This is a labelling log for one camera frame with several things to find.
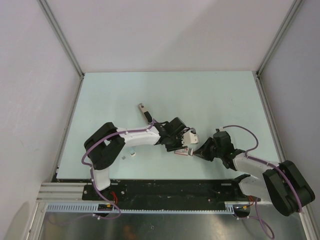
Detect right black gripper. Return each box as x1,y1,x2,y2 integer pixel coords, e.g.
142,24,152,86
192,137,223,162

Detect beige black stapler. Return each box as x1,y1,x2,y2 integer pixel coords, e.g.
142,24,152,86
138,103,153,125

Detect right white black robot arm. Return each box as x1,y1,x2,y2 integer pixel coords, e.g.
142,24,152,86
193,131,316,216

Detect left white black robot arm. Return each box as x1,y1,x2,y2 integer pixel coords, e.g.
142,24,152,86
81,117,197,200

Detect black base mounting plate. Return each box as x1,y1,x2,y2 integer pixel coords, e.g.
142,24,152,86
82,177,254,203

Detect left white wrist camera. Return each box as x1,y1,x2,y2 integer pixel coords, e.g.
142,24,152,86
182,128,200,146

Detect grey slotted cable duct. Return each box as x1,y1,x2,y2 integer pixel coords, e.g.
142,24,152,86
44,201,236,215

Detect aluminium frame rail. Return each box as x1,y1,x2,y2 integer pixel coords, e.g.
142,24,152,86
36,181,273,204

